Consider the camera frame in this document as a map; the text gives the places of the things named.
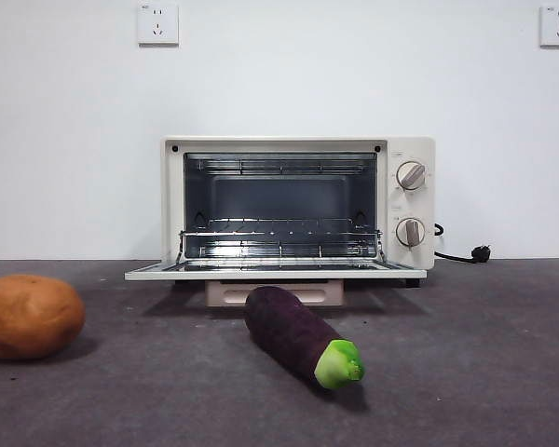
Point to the cream oven timer knob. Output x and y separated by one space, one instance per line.
410 231

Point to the cream Toshiba toaster oven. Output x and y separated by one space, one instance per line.
412 265

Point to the cream oven temperature knob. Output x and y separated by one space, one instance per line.
411 175

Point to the purple eggplant with green stem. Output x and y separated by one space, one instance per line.
284 326

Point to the brown potato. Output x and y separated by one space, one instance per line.
28 316

